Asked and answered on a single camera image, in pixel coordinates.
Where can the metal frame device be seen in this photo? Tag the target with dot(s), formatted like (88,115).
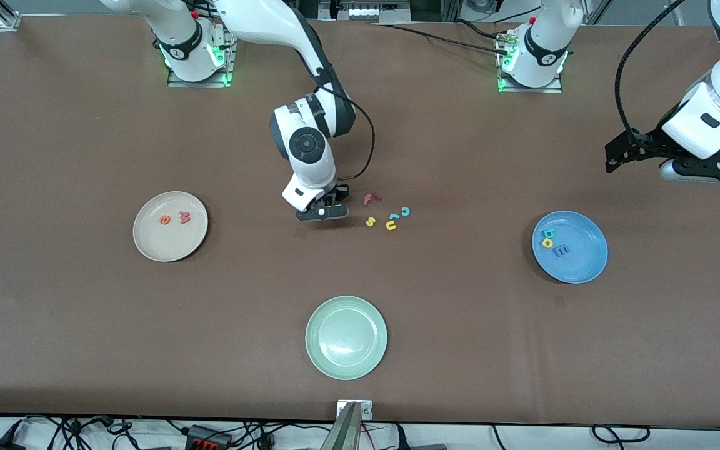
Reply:
(366,9)

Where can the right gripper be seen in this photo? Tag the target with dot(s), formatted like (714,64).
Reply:
(337,193)

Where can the blue foam letter m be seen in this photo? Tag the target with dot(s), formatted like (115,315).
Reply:
(562,250)

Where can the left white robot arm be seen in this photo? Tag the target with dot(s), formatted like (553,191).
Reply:
(541,56)

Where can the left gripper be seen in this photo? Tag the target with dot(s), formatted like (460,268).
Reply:
(649,143)

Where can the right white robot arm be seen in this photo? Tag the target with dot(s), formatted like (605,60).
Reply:
(272,25)

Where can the brown plate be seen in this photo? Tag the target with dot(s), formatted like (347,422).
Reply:
(169,240)

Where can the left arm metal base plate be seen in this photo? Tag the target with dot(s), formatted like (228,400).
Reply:
(550,89)

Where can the black red power strip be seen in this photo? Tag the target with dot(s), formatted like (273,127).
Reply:
(207,437)

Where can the pale green plate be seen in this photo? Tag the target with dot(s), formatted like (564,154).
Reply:
(346,337)

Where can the metal camera mast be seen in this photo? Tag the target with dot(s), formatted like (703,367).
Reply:
(347,428)

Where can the blue plate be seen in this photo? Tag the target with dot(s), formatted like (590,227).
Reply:
(575,262)

